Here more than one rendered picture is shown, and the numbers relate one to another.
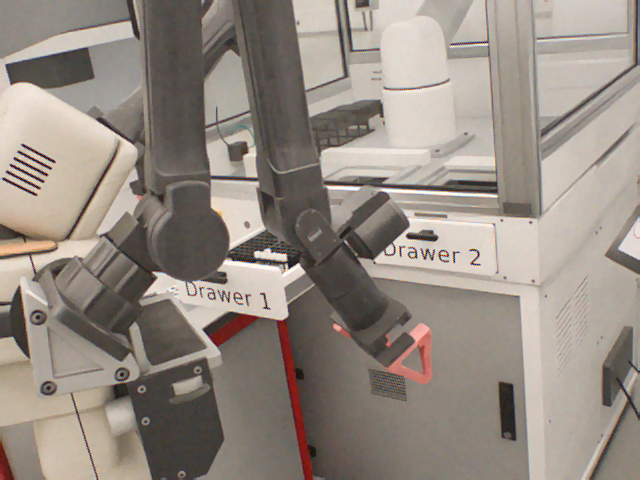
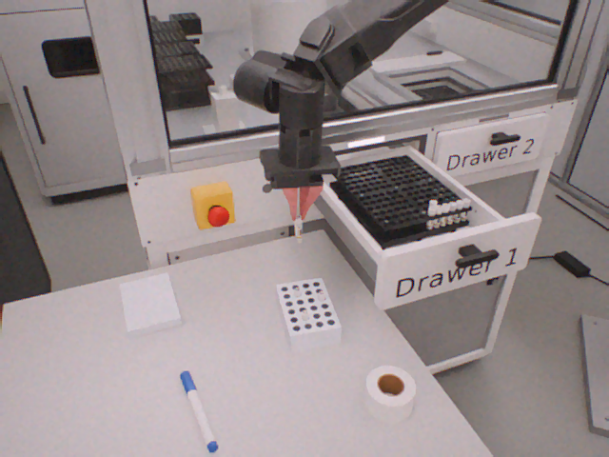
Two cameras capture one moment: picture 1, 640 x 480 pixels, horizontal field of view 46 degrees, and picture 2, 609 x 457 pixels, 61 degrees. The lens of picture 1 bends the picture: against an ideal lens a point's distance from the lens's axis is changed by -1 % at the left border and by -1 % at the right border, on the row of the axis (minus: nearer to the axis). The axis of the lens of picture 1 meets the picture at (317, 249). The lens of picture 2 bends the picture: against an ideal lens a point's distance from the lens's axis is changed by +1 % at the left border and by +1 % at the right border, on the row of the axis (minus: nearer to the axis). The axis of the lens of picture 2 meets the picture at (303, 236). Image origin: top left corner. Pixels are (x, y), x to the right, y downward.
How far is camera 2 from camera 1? 1.62 m
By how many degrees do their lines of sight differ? 54
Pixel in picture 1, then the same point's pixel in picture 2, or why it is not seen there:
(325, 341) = not seen: hidden behind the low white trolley
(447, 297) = (478, 191)
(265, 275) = (527, 227)
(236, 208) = (253, 171)
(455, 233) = (520, 129)
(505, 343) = (512, 211)
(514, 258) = (549, 138)
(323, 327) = not seen: hidden behind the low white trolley
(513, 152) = (583, 40)
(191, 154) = not seen: outside the picture
